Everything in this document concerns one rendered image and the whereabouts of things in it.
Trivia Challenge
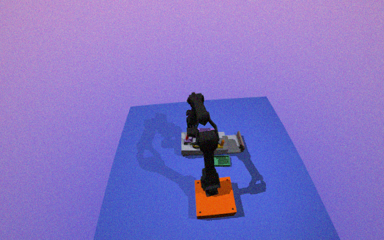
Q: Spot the grey ramp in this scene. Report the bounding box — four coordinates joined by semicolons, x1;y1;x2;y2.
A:
181;131;245;156

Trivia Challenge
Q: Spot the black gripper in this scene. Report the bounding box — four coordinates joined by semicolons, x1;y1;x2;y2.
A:
186;110;197;137

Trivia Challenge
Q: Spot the green tray floor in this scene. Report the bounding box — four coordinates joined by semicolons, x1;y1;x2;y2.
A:
214;157;229;165

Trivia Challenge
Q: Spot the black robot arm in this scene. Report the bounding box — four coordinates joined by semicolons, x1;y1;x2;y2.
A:
187;92;221;197

